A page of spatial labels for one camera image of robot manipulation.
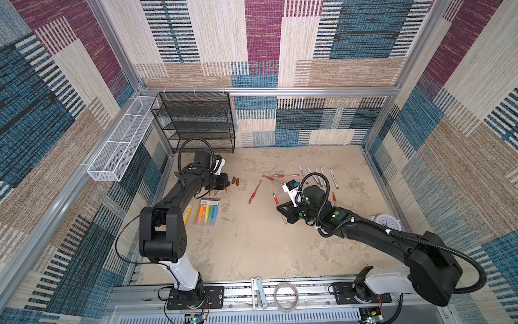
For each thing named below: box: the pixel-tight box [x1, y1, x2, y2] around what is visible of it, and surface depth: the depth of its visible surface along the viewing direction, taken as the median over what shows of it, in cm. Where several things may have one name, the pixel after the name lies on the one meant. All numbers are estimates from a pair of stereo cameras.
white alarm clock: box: [372, 213, 402, 231], surface depth 91 cm
